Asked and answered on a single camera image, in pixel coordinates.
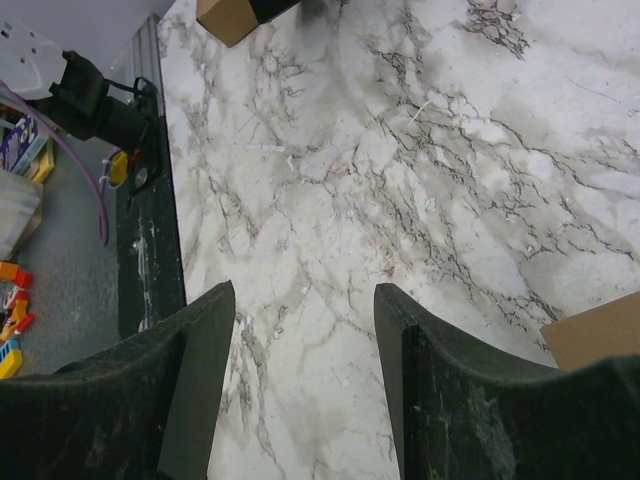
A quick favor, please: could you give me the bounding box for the purple printed box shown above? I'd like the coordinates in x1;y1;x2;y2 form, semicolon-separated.
1;116;55;184

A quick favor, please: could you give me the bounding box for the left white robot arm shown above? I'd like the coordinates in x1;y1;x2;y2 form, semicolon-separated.
1;1;296;151

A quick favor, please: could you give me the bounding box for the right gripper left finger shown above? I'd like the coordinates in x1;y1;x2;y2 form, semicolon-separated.
54;279;236;480

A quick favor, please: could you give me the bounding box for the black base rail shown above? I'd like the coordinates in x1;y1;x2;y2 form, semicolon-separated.
116;76;186;339

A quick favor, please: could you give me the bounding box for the folded brown cardboard box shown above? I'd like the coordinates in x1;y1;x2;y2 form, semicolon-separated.
541;292;640;371

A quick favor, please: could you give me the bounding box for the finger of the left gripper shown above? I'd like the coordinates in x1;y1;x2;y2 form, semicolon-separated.
249;0;300;24

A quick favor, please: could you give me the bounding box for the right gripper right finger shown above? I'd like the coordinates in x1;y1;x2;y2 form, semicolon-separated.
373;282;561;480

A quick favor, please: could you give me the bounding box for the colourful toy pile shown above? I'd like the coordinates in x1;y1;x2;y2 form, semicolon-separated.
1;261;36;380

